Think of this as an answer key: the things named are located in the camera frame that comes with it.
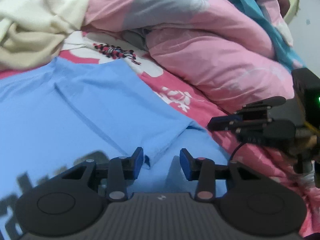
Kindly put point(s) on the black camera box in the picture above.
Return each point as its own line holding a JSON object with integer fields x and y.
{"x": 306, "y": 86}

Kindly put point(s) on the white knit sweater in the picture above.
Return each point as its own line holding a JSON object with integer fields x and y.
{"x": 47, "y": 16}

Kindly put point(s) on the beige garment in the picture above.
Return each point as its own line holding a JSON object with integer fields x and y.
{"x": 24, "y": 50}

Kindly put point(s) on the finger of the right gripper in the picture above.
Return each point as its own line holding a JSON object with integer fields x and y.
{"x": 221, "y": 123}

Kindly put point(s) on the pink grey quilt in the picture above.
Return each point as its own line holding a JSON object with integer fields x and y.
{"x": 231, "y": 57}

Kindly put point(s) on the operator right hand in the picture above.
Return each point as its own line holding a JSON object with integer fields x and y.
{"x": 310, "y": 142}

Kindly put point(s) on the light blue t-shirt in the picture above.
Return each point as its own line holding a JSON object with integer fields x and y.
{"x": 126, "y": 125}

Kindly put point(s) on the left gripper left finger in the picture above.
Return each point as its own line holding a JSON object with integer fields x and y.
{"x": 75, "y": 199}

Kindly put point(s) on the pink floral bed blanket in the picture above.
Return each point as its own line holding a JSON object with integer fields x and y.
{"x": 190, "y": 99}

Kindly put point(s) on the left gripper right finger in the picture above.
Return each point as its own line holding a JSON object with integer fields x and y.
{"x": 247, "y": 200}

